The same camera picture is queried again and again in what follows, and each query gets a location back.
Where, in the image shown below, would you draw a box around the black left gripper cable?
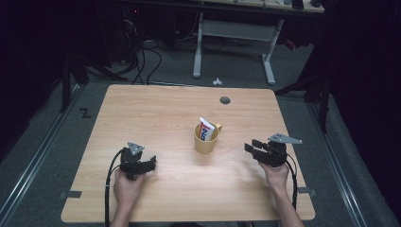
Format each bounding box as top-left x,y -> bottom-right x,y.
104,148 -> 126,227

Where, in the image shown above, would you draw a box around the white toothpaste tube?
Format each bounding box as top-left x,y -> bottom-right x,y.
199,116 -> 217,142

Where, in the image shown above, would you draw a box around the grey tape strip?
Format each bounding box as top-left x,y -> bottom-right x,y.
297,186 -> 318,199
59,190 -> 83,201

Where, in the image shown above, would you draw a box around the person's left hand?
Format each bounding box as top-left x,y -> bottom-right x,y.
113,168 -> 147,209

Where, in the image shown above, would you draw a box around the metal floor rail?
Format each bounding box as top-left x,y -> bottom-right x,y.
0,84 -> 85,223
306,101 -> 369,227

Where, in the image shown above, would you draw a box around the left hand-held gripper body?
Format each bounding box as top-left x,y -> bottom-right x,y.
118,141 -> 149,182

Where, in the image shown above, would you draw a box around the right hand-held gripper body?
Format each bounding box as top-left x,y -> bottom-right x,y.
257,132 -> 304,168

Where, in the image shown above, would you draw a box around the dark computer tower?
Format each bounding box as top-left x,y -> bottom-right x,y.
120,5 -> 142,65

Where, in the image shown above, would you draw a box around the person's right hand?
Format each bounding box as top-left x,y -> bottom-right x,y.
258,161 -> 290,192

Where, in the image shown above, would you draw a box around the desk with white frame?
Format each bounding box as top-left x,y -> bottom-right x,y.
191,0 -> 325,86

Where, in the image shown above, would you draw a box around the yellow cup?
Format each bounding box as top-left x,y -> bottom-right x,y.
193,122 -> 223,155

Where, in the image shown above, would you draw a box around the black floor cables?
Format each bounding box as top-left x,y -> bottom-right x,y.
124,18 -> 164,86

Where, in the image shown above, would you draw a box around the black metal stand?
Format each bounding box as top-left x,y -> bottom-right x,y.
59,56 -> 91,114
273,74 -> 333,134

